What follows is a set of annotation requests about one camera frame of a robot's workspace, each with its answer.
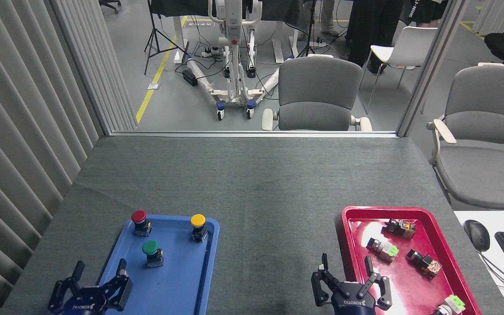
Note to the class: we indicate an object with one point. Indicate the desk with black cover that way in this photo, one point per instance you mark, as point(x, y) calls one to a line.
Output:
point(177, 35)

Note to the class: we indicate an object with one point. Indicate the silver post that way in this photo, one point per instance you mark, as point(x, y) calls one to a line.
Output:
point(429, 65)

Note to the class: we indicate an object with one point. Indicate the white switch with green block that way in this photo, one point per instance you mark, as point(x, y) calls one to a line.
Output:
point(451, 304)
point(383, 249)

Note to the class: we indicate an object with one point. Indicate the red plastic tray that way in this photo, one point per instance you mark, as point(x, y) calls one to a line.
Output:
point(409, 288)

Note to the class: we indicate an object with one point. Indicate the black switch with orange block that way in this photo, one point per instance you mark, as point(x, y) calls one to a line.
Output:
point(398, 228)
point(425, 264)

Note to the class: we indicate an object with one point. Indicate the white stand on wheels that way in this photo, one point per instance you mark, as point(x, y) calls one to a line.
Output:
point(233, 26)

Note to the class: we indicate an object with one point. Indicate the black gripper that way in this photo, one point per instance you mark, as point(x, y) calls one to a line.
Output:
point(83, 302)
point(352, 299)

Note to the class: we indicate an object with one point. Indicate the grey padded chair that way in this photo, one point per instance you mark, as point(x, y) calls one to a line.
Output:
point(484, 175)
point(317, 87)

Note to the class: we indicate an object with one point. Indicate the white plastic chair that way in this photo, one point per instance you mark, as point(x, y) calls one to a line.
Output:
point(409, 46)

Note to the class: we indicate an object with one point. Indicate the white power strip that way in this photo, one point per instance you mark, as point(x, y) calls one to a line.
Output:
point(317, 43)
point(210, 53)

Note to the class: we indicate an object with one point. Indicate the blue plastic tray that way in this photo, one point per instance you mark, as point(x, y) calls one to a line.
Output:
point(177, 271)

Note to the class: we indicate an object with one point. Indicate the person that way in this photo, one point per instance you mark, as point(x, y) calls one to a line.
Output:
point(370, 30)
point(327, 13)
point(427, 11)

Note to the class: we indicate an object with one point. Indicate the red push button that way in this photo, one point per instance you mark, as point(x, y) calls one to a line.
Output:
point(138, 216)

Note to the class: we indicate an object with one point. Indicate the black tripod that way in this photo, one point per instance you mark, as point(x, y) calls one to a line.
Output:
point(153, 30)
point(310, 26)

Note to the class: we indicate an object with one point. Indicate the green push button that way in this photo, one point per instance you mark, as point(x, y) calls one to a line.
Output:
point(150, 247)

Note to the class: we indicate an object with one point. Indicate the black computer mouse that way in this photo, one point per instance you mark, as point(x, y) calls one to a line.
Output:
point(476, 235)

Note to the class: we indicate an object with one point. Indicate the silver rail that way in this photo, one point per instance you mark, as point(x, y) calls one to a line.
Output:
point(252, 134)

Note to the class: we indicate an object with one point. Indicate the white side desk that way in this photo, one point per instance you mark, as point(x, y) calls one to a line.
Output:
point(475, 271)

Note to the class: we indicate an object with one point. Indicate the black power adapter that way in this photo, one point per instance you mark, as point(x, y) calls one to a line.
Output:
point(189, 77)

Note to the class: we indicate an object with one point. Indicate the yellow push button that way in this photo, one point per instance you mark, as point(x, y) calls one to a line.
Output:
point(197, 220)

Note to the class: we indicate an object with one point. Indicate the grey felt table cover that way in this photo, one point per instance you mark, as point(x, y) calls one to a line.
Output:
point(252, 183)

